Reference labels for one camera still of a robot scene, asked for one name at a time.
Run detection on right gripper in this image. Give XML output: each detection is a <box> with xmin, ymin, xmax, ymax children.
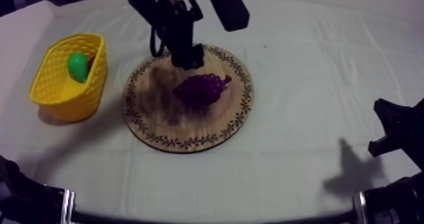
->
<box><xmin>367</xmin><ymin>97</ymin><xmax>424</xmax><ymax>172</ymax></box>

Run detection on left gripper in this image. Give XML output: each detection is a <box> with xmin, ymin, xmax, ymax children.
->
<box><xmin>169</xmin><ymin>26</ymin><xmax>206</xmax><ymax>71</ymax></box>

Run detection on purple toy grapes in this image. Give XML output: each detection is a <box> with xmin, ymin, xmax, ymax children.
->
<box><xmin>172</xmin><ymin>73</ymin><xmax>233</xmax><ymax>106</ymax></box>

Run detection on round wooden board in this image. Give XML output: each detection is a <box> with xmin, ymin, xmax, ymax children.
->
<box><xmin>122</xmin><ymin>44</ymin><xmax>255</xmax><ymax>154</ymax></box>

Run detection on yellow plastic basket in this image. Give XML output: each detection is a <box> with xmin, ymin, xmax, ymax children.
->
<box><xmin>29</xmin><ymin>33</ymin><xmax>109</xmax><ymax>122</ymax></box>

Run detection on green toy pear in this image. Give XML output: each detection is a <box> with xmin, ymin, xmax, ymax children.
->
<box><xmin>67</xmin><ymin>52</ymin><xmax>90</xmax><ymax>84</ymax></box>

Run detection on black cable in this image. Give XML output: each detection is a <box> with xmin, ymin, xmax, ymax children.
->
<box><xmin>149</xmin><ymin>25</ymin><xmax>167</xmax><ymax>58</ymax></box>

